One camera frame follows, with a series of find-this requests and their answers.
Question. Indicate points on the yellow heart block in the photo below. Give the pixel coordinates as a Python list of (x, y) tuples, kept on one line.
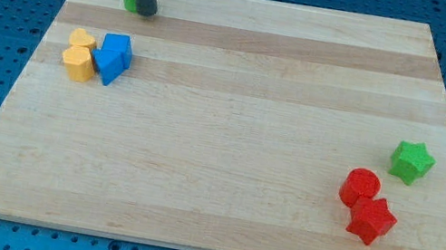
[(81, 38)]

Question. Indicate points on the wooden board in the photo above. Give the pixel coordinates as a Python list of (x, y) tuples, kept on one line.
[(233, 129)]

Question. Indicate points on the blue cube block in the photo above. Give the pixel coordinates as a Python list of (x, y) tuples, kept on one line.
[(119, 43)]

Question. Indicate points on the blue triangle block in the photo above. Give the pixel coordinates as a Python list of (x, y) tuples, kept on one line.
[(109, 64)]

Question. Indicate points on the red cylinder block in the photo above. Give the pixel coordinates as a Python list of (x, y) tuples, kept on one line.
[(361, 182)]

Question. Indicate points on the yellow hexagon block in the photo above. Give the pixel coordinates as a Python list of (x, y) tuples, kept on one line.
[(78, 63)]

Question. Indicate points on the red star block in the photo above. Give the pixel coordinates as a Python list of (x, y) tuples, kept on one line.
[(371, 218)]

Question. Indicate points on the green star block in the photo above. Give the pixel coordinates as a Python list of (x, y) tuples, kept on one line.
[(410, 161)]

